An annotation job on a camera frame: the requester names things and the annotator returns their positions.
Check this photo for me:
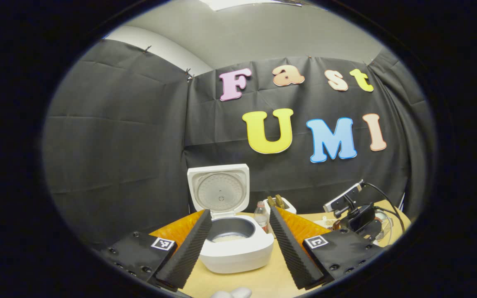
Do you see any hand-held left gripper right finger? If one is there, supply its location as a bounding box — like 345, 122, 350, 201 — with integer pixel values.
269, 206, 390, 290

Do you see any metal wire chopstick holder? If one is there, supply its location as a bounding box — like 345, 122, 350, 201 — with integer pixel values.
373, 210, 393, 243

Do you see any black backdrop cloth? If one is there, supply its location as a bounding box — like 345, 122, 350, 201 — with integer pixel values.
42, 39, 436, 249

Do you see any clear bottle with red label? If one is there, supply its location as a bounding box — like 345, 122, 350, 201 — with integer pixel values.
254, 201, 269, 233

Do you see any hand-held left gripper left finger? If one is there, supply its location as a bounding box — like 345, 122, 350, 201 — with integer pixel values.
92, 209, 213, 292

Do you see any white toaster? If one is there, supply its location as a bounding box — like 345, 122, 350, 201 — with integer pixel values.
263, 198, 297, 216

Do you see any white rice cooker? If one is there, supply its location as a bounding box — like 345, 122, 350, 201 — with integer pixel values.
187, 163, 275, 274

